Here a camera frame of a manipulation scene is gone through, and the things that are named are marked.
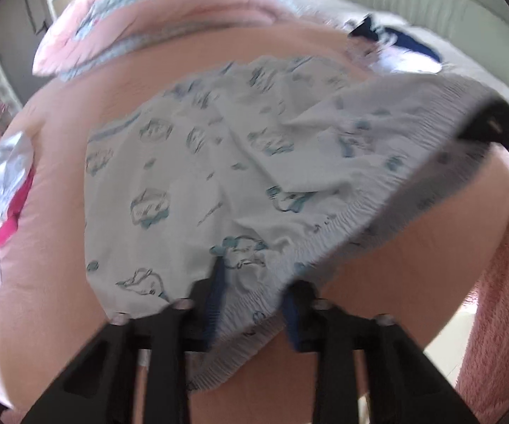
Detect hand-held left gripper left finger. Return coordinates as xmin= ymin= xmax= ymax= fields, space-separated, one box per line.
xmin=20 ymin=257 xmax=229 ymax=424

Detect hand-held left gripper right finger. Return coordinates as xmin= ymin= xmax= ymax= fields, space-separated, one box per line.
xmin=281 ymin=283 xmax=480 ymax=424

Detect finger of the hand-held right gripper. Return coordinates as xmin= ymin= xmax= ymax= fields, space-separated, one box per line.
xmin=455 ymin=101 xmax=509 ymax=157

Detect white printed pajama pants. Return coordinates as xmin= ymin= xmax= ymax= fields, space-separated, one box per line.
xmin=83 ymin=55 xmax=502 ymax=391

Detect white striped folded garment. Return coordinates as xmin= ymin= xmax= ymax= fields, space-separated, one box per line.
xmin=369 ymin=46 xmax=444 ymax=75

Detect navy blue folded garment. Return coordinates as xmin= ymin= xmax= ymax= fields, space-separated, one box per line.
xmin=349 ymin=15 xmax=443 ymax=65

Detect peach pink bed sheet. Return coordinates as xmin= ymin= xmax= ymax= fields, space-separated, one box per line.
xmin=0 ymin=22 xmax=509 ymax=424

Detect pink fluffy rug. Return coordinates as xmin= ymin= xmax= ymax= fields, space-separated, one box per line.
xmin=455 ymin=185 xmax=509 ymax=424

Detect grey wardrobe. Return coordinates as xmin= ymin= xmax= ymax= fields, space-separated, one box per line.
xmin=0 ymin=0 xmax=57 ymax=76

